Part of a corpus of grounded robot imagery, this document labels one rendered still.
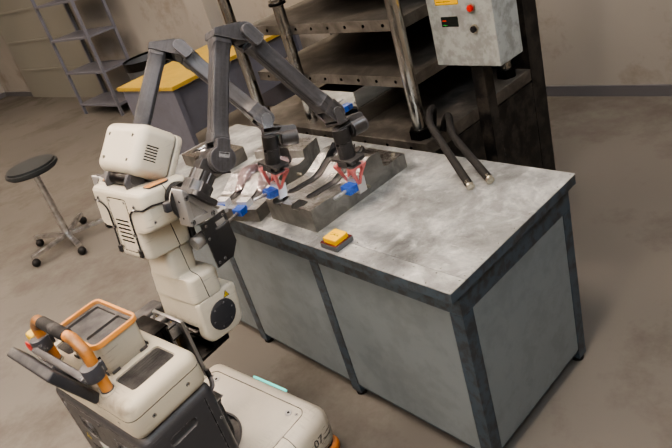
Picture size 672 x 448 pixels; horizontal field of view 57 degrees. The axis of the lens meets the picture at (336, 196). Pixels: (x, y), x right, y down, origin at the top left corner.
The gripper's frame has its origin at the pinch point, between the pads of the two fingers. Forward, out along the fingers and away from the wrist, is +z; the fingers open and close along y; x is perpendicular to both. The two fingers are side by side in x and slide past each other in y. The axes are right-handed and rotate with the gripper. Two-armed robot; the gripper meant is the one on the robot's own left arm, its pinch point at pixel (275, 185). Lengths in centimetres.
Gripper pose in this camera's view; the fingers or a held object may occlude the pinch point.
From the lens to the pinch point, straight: 225.5
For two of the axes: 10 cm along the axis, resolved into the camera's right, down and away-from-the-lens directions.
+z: 0.7, 8.9, 4.6
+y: -7.0, -2.8, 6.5
